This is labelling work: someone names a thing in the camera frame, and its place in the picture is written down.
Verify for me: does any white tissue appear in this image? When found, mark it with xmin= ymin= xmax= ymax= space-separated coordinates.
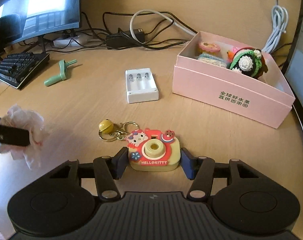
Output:
xmin=0 ymin=105 xmax=48 ymax=170

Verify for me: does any Hello Kitty toy camera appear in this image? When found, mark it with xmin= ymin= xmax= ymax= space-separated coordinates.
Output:
xmin=125 ymin=128 xmax=181 ymax=172

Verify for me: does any white battery charger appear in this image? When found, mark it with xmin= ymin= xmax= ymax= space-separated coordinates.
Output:
xmin=125 ymin=68 xmax=159 ymax=103

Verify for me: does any green plastic crank handle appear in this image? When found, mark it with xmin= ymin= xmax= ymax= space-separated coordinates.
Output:
xmin=44 ymin=60 xmax=77 ymax=87

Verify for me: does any black mechanical keyboard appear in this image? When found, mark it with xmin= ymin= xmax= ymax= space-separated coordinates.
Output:
xmin=0 ymin=52 xmax=50 ymax=90

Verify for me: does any pink cardboard box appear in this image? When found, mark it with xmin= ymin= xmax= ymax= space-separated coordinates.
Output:
xmin=173 ymin=31 xmax=295 ymax=128

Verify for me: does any white power strip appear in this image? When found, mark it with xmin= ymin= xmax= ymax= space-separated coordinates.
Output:
xmin=53 ymin=34 xmax=103 ymax=48

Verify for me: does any crochet green flower toy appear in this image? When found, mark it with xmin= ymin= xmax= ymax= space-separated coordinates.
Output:
xmin=227 ymin=47 xmax=268 ymax=79

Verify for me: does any pink round toy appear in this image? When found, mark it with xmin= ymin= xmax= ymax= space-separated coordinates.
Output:
xmin=198 ymin=41 xmax=221 ymax=54

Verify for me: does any black computer monitor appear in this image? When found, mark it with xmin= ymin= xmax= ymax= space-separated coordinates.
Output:
xmin=0 ymin=0 xmax=80 ymax=44

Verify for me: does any black power adapter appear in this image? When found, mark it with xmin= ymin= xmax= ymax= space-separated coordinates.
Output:
xmin=105 ymin=29 xmax=145 ymax=49

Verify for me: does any yellow bell keychain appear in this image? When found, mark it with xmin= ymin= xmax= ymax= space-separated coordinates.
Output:
xmin=98 ymin=119 xmax=140 ymax=142

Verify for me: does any thick grey cable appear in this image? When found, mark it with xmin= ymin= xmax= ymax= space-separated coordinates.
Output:
xmin=129 ymin=9 xmax=197 ymax=43

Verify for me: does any bundled white cable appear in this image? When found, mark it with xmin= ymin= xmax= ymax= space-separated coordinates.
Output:
xmin=261 ymin=0 xmax=290 ymax=54

